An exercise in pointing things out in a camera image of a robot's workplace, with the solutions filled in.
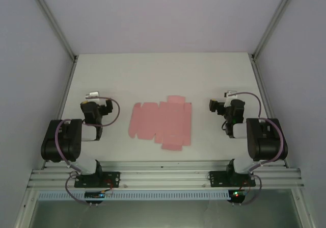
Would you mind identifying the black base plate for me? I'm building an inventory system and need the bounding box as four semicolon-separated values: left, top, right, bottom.
74;171;121;188
209;171;256;188

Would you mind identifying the circuit board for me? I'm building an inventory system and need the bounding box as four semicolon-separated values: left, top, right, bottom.
85;190;114;200
230;189;249;198

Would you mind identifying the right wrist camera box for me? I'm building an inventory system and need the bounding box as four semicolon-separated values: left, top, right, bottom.
224;90;239;109

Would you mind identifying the left circuit board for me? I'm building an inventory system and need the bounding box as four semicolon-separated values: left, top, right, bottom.
85;190;114;200

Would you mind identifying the right circuit board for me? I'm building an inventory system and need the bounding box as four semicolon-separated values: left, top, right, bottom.
230;189;249;198

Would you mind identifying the pink paper box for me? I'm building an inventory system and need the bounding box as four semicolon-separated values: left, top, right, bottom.
128;95;192;151

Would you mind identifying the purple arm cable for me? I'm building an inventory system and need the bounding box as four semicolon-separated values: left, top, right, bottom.
229;91;286;171
55;96;121;169

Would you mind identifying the slotted cable duct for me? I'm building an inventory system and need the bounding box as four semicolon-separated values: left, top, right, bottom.
38;190;230;200

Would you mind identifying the aluminium table side rail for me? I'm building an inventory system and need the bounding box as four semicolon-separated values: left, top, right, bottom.
251;58;275;119
57;59;77;121

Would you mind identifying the aluminium mounting rail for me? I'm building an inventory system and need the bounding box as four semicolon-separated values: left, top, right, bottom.
26;160;305;189

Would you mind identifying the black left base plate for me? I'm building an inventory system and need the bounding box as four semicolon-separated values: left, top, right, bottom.
74;171;121;188

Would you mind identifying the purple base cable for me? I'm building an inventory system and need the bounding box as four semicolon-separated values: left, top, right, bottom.
239;174;263;206
65;171;90;205

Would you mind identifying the aluminium frame post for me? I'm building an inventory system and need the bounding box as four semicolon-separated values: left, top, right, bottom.
25;0;77;63
251;0;299;60

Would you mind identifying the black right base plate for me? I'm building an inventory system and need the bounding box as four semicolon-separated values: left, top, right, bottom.
209;171;256;188

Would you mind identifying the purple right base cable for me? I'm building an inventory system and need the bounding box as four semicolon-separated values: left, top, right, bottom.
239;174;263;206

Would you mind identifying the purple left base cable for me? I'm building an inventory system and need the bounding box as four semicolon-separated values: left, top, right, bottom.
65;171;90;205

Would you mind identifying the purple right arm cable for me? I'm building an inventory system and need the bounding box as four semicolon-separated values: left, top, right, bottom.
229;91;286;171

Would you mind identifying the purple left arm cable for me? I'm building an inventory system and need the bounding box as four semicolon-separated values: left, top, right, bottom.
55;96;121;169

